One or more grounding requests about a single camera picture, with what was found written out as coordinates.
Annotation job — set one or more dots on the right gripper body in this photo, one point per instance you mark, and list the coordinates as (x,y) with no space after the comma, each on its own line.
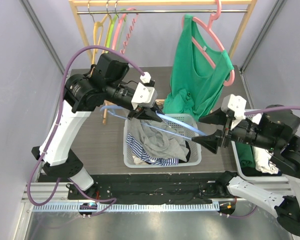
(226,130)

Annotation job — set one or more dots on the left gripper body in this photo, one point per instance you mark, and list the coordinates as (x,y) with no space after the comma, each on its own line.
(138,110)

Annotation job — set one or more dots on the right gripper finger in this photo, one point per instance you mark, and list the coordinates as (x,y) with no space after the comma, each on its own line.
(211,142)
(217,117)

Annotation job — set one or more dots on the black tank top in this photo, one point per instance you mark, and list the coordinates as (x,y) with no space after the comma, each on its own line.
(187,157)

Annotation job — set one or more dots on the grey tank top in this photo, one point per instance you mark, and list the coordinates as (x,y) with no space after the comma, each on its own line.
(158,139)

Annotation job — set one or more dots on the blue striped tank top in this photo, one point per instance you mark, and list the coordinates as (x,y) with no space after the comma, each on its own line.
(140,153)

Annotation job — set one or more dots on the light blue hanger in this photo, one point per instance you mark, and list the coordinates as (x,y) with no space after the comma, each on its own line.
(176,121)

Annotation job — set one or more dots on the white tank top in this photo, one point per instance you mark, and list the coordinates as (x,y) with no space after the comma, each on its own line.
(138,161)

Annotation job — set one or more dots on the yellow plastic hanger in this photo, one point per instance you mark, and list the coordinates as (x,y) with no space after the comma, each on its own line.
(98,30)

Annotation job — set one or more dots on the lime green hanger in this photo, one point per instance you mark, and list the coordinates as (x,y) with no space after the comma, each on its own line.
(110,27)

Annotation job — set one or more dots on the pink hanger with striped top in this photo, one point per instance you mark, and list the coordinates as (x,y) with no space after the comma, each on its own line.
(130,29)

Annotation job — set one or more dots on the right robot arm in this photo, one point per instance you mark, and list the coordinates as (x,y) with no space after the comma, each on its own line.
(272,129)

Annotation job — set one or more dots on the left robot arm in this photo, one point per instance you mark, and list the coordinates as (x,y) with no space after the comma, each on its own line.
(83,93)

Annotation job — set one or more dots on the green tank top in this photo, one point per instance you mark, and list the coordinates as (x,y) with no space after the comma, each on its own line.
(198,74)

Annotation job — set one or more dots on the white basket right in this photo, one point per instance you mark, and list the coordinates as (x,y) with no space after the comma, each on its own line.
(256,179)

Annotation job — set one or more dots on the white basket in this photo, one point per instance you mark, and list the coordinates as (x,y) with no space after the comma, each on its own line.
(195,158)
(256,179)

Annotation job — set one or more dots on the white basket centre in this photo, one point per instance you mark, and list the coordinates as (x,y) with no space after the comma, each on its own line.
(195,158)

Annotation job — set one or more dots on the green cloth in basket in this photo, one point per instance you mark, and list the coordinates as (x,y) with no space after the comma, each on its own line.
(245,155)

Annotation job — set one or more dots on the wooden clothes rack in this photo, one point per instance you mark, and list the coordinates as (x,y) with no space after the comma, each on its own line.
(207,27)

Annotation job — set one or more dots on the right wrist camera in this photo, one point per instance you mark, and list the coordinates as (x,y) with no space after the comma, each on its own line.
(237,104)

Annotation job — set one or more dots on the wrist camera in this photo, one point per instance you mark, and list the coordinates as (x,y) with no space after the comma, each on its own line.
(237,104)
(144,96)

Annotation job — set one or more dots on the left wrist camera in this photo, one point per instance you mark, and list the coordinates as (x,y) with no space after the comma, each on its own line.
(144,96)

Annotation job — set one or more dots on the white slotted cable duct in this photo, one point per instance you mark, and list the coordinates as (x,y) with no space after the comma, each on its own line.
(88,207)

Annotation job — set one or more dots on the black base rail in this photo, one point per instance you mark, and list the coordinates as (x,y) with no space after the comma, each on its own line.
(159,188)

